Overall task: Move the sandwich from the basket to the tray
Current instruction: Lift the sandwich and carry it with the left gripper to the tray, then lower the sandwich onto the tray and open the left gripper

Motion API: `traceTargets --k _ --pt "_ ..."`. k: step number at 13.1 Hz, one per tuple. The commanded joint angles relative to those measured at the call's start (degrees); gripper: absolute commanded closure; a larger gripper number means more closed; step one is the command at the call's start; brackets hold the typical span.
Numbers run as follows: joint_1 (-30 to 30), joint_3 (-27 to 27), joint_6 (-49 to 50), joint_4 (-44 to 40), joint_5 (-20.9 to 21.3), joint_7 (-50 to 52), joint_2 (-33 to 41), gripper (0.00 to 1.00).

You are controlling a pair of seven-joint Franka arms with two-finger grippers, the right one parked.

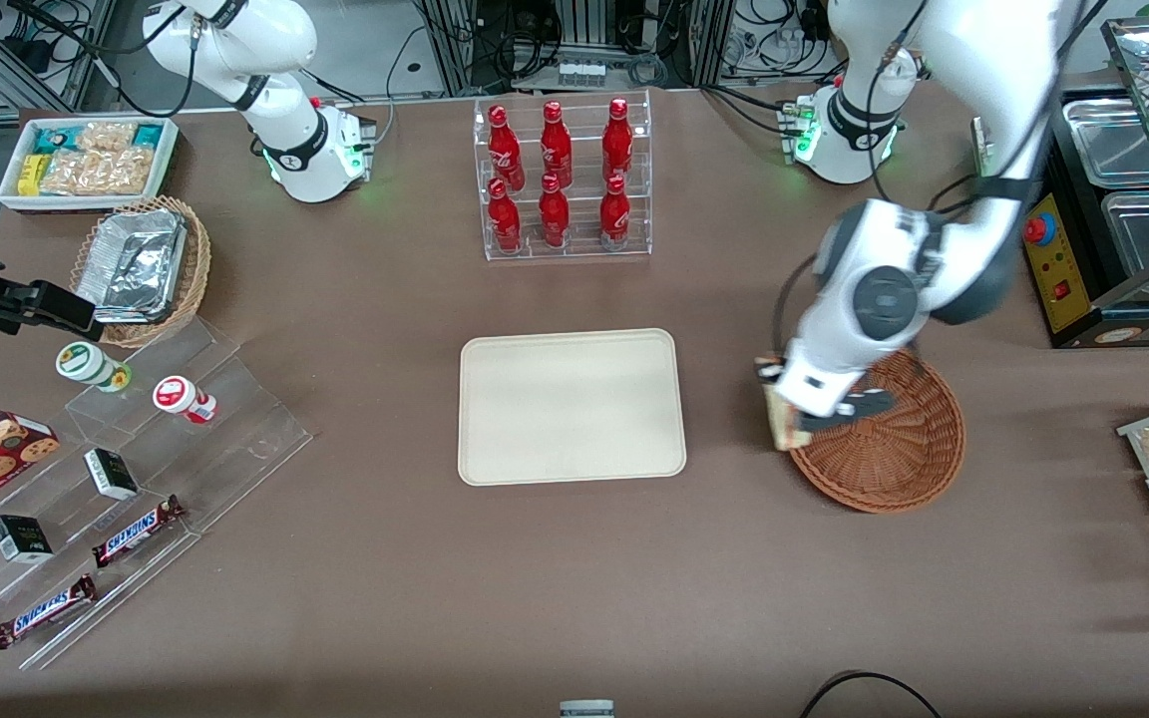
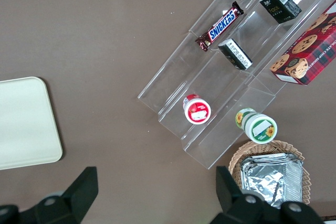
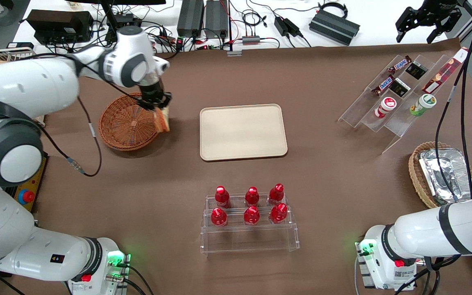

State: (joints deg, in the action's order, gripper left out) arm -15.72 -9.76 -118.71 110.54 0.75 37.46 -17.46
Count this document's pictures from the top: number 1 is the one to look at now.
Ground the Snickers chocolate bar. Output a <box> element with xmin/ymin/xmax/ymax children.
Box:
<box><xmin>0</xmin><ymin>574</ymin><xmax>99</xmax><ymax>650</ymax></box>
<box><xmin>93</xmin><ymin>496</ymin><xmax>187</xmax><ymax>569</ymax></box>

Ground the small clear cracker bag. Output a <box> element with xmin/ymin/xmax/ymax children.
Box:
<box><xmin>76</xmin><ymin>121</ymin><xmax>137</xmax><ymax>156</ymax></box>

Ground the green lid white jar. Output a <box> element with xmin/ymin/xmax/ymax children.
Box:
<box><xmin>56</xmin><ymin>341</ymin><xmax>132</xmax><ymax>393</ymax></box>

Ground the red cola bottle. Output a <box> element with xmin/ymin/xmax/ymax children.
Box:
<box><xmin>489</xmin><ymin>105</ymin><xmax>526</xmax><ymax>190</ymax></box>
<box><xmin>539</xmin><ymin>174</ymin><xmax>571</xmax><ymax>248</ymax></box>
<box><xmin>599</xmin><ymin>176</ymin><xmax>631</xmax><ymax>250</ymax></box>
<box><xmin>541</xmin><ymin>101</ymin><xmax>574</xmax><ymax>188</ymax></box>
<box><xmin>488</xmin><ymin>179</ymin><xmax>523</xmax><ymax>253</ymax></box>
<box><xmin>602</xmin><ymin>98</ymin><xmax>633</xmax><ymax>182</ymax></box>

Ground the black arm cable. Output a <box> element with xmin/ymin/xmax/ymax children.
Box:
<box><xmin>772</xmin><ymin>254</ymin><xmax>821</xmax><ymax>350</ymax></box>
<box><xmin>8</xmin><ymin>0</ymin><xmax>198</xmax><ymax>118</ymax></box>

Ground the stack of foil trays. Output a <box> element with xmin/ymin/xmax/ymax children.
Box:
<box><xmin>76</xmin><ymin>209</ymin><xmax>188</xmax><ymax>325</ymax></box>

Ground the black hot food warmer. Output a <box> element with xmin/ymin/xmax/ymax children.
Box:
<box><xmin>971</xmin><ymin>15</ymin><xmax>1149</xmax><ymax>350</ymax></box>

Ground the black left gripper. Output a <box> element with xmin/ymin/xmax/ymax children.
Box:
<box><xmin>755</xmin><ymin>356</ymin><xmax>901</xmax><ymax>435</ymax></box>

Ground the aluminium frame rack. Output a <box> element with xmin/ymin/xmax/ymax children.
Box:
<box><xmin>415</xmin><ymin>0</ymin><xmax>735</xmax><ymax>97</ymax></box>

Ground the red lid white jar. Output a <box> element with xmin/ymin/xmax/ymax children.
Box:
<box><xmin>153</xmin><ymin>375</ymin><xmax>218</xmax><ymax>425</ymax></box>

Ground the white plastic bin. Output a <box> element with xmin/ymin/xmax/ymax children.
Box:
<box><xmin>0</xmin><ymin>117</ymin><xmax>180</xmax><ymax>213</ymax></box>

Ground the clear acrylic stepped display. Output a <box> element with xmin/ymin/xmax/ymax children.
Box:
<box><xmin>0</xmin><ymin>317</ymin><xmax>314</xmax><ymax>671</ymax></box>

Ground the light tan wicker basket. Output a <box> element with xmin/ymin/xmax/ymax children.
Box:
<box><xmin>71</xmin><ymin>196</ymin><xmax>212</xmax><ymax>348</ymax></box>

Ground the cream rectangular tray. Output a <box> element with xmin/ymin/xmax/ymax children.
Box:
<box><xmin>458</xmin><ymin>328</ymin><xmax>687</xmax><ymax>487</ymax></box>

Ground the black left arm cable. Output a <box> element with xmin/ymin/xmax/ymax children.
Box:
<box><xmin>772</xmin><ymin>254</ymin><xmax>821</xmax><ymax>350</ymax></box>

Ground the clear acrylic bottle rack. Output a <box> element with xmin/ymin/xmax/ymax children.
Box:
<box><xmin>473</xmin><ymin>90</ymin><xmax>653</xmax><ymax>262</ymax></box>

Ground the black looped cable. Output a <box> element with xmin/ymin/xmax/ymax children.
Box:
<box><xmin>799</xmin><ymin>670</ymin><xmax>945</xmax><ymax>718</ymax></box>

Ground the brown round wicker basket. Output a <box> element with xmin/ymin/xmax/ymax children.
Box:
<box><xmin>784</xmin><ymin>346</ymin><xmax>966</xmax><ymax>515</ymax></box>

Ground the large clear cracker bag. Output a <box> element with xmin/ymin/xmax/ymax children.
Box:
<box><xmin>41</xmin><ymin>148</ymin><xmax>153</xmax><ymax>196</ymax></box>

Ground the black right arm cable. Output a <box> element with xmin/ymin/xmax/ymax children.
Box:
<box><xmin>8</xmin><ymin>0</ymin><xmax>198</xmax><ymax>118</ymax></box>

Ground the triangular sandwich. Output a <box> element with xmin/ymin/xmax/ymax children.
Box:
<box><xmin>757</xmin><ymin>382</ymin><xmax>807</xmax><ymax>453</ymax></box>

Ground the small black carton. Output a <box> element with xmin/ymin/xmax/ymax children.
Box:
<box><xmin>84</xmin><ymin>448</ymin><xmax>140</xmax><ymax>501</ymax></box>
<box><xmin>0</xmin><ymin>515</ymin><xmax>54</xmax><ymax>564</ymax></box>

